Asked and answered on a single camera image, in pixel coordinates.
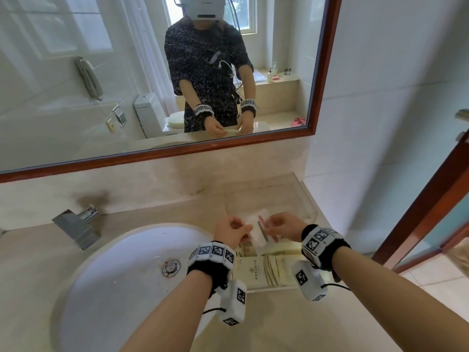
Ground person's left hand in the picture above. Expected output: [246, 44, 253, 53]
[213, 215, 254, 250]

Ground person's right hand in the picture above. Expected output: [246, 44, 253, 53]
[262, 211, 308, 243]

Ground razor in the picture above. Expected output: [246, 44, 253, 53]
[243, 208, 280, 249]

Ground transparent tray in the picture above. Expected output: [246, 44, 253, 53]
[222, 173, 318, 293]

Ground person's right forearm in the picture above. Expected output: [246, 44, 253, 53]
[331, 247, 469, 352]

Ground person's left forearm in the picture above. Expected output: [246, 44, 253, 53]
[120, 269, 214, 352]

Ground white sink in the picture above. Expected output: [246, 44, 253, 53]
[51, 223, 222, 352]

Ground beige marble countertop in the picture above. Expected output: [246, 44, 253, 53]
[0, 172, 404, 352]

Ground black marker-tagged wristband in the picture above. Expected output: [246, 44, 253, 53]
[187, 241, 236, 298]
[301, 224, 352, 283]

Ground wooden door with teal glass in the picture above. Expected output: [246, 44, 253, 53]
[372, 132, 469, 274]

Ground chrome faucet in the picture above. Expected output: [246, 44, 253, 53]
[52, 205, 102, 251]

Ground wooden framed mirror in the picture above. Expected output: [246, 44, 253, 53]
[0, 0, 343, 184]

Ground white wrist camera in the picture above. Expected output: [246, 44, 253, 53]
[291, 260, 328, 303]
[218, 279, 248, 327]

